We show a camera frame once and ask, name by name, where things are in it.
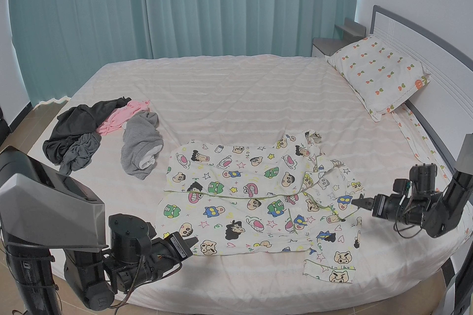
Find grey white bedside table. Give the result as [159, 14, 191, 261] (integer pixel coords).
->
[312, 17, 366, 57]

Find bed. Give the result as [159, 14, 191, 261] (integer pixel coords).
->
[0, 4, 473, 310]

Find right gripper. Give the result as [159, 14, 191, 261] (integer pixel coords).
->
[372, 193, 395, 220]

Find grey sweater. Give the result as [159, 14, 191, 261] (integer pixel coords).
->
[121, 111, 164, 180]

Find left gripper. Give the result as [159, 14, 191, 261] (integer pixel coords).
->
[163, 232, 200, 263]

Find white printed pillow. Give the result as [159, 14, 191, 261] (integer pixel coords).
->
[325, 35, 431, 122]

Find dark grey garment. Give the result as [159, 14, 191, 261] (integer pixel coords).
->
[59, 133, 102, 175]

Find black cable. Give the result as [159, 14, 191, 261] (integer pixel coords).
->
[2, 240, 109, 255]

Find black garment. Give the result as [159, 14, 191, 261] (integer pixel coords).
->
[42, 96, 132, 164]

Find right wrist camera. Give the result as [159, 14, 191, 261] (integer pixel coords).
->
[393, 179, 411, 197]

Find pink garment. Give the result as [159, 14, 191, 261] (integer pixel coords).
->
[96, 99, 151, 135]

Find white printed pyjama top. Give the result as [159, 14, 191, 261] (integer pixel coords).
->
[155, 129, 366, 284]

